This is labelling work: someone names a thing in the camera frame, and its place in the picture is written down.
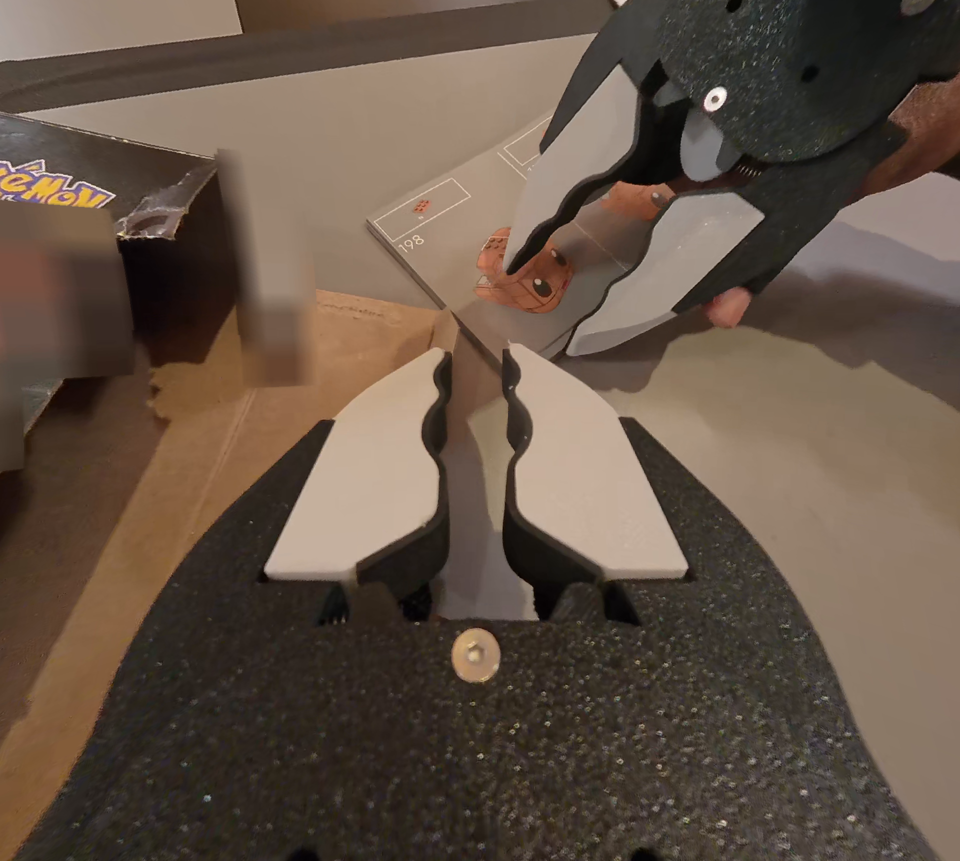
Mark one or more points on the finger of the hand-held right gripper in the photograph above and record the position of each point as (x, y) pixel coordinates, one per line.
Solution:
(570, 156)
(690, 246)

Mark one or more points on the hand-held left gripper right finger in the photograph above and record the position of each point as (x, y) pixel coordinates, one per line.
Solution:
(592, 486)

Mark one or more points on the printed cardboard lego box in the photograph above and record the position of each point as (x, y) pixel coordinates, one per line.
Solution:
(180, 276)

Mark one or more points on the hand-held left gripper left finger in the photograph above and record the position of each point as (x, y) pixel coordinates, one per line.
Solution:
(360, 471)

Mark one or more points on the grey instruction booklet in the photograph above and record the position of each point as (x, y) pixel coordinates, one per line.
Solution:
(435, 231)

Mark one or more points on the person's right hand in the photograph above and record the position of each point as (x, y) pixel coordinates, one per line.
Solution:
(726, 310)

